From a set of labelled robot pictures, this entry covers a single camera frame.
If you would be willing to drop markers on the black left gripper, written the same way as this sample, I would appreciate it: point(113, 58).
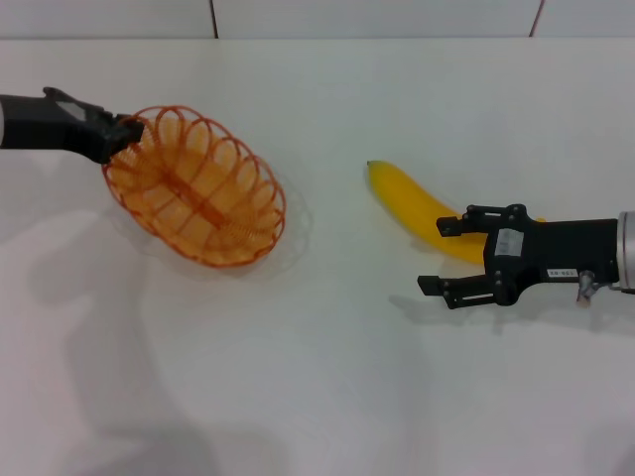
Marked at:
point(49, 124)

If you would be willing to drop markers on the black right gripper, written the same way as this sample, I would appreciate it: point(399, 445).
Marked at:
point(555, 248)

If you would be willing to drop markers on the yellow banana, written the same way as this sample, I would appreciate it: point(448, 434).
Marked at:
point(407, 198)

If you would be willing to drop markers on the orange woven plastic basket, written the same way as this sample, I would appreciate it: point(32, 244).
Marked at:
point(198, 188)

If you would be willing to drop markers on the silver right wrist connector plug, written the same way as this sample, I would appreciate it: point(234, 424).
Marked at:
point(585, 285)

